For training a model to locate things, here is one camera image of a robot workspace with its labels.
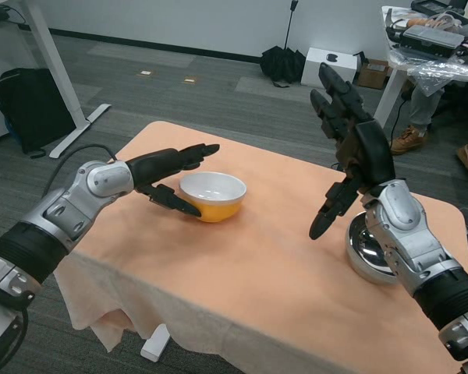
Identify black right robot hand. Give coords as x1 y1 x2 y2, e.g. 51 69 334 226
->
308 62 398 241

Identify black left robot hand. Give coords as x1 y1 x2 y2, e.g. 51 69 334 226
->
126 143 222 219

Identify yellow plastic bowl white inside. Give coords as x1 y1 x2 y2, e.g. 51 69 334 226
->
179 171 248 224

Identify shiny metal bowl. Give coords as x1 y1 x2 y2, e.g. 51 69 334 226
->
345 211 401 286

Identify white cluttered table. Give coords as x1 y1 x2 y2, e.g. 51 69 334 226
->
373 5 468 126

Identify seated person brown shoes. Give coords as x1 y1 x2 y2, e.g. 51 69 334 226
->
389 79 468 185

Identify brown cardboard box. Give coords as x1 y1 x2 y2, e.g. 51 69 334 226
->
357 58 393 90

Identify white carton with black logo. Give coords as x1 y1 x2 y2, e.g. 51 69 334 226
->
300 46 364 89

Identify clear plastic bag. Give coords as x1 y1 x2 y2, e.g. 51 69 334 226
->
388 49 468 97

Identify black electronic device case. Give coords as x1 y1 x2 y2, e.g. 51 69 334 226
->
397 26 465 59

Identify black folded umbrella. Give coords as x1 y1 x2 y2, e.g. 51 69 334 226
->
259 0 308 88

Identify black backpack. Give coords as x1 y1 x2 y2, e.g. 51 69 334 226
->
0 67 74 157

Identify orange tablecloth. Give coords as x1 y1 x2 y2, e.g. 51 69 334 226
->
53 120 468 374

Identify white desk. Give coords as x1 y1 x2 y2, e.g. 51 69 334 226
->
0 0 113 159

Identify black remote controller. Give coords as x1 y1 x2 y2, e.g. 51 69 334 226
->
409 0 466 15

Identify white table foot block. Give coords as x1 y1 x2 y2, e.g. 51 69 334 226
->
140 323 172 362

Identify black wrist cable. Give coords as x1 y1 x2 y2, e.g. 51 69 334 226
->
41 144 119 204

